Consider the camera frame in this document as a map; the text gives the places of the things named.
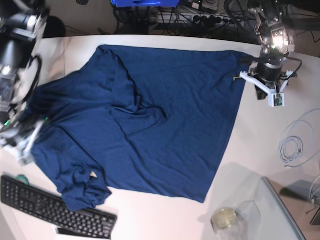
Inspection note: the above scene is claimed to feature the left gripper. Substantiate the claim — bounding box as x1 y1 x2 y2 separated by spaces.
241 56 284 101

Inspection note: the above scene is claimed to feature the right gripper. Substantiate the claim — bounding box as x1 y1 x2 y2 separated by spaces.
0 117 36 148

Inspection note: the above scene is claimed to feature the dark blue t-shirt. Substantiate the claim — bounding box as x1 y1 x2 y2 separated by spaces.
24 45 249 211

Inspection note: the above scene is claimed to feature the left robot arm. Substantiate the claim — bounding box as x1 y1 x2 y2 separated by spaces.
224 0 297 107

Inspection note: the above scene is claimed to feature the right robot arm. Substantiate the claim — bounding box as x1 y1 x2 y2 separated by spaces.
0 0 50 147

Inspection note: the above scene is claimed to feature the green tape roll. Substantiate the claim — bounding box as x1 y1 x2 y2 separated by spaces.
15 174 30 185

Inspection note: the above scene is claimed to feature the black computer keyboard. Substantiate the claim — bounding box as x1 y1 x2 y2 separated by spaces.
0 175 118 235

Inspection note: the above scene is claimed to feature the black power strip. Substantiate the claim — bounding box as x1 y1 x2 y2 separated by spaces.
150 12 235 26

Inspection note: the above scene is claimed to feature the clear tape roll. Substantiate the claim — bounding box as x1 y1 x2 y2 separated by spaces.
210 207 238 233

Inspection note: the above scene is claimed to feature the blue box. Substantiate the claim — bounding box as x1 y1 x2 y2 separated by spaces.
110 0 180 8

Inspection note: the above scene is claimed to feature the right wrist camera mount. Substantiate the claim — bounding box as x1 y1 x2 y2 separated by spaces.
1 117 48 166

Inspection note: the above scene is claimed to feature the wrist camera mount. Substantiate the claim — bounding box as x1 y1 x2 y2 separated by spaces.
233 70 297 108
1 117 48 166

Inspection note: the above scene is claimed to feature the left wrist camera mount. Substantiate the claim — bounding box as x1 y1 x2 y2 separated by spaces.
233 70 297 108

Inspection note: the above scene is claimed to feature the light blue coiled cable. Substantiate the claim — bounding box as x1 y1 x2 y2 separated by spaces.
278 108 320 169

